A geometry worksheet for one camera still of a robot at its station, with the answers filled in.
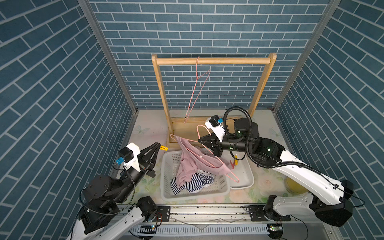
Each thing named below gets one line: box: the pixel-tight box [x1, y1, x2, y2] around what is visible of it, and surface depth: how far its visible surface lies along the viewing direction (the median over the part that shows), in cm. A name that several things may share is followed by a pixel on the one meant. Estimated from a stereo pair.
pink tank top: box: [175, 136, 231, 187], surface depth 74 cm
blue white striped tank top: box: [170, 170, 214, 195], surface depth 80 cm
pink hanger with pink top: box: [170, 124, 240, 186], surface depth 72 cm
